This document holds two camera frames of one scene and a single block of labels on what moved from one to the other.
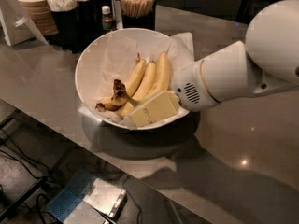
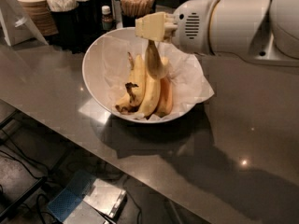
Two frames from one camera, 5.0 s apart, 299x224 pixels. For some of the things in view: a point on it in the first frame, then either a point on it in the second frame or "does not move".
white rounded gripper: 188,84 → 191,27
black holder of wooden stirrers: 137,9 does not move
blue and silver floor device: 86,199 does not move
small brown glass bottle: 106,18 does not move
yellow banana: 161,80 → 154,62
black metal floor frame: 28,194 does not move
